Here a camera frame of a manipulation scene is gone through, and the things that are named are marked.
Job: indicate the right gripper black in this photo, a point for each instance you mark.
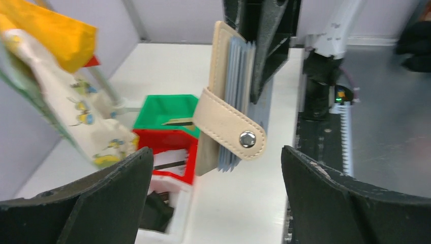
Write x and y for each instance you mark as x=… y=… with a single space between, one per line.
x=272 y=23

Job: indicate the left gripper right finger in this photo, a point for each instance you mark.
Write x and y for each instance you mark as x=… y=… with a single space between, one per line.
x=377 y=215

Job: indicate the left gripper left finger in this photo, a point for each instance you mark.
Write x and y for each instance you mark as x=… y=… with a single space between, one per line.
x=103 y=207

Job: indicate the beige card holder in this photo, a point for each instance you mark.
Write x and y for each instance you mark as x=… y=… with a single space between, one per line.
x=232 y=128

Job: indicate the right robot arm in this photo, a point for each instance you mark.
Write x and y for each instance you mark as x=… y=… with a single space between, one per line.
x=322 y=66

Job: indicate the black card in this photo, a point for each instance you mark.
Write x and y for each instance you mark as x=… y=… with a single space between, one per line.
x=157 y=212

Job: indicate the gold card with stripe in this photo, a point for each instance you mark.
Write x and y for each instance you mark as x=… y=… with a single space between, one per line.
x=181 y=122

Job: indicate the clear plastic bin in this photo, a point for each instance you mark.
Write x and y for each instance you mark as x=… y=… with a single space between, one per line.
x=180 y=198

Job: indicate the red plastic bin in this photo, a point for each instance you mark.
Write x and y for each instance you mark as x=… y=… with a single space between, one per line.
x=165 y=140

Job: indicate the right white rack foot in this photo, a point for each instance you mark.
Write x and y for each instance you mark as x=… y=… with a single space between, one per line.
x=128 y=109

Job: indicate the green plastic bin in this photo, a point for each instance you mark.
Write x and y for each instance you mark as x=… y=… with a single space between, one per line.
x=158 y=109

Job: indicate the right metal rack pole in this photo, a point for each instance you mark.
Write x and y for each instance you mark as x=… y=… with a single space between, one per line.
x=117 y=100

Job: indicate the yellow patterned garment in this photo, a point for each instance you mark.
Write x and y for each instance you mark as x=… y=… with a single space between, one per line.
x=51 y=48

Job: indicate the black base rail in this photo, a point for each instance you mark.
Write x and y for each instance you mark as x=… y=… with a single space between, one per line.
x=316 y=134

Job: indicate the white slotted cable duct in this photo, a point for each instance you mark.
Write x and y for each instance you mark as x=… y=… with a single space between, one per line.
x=344 y=111

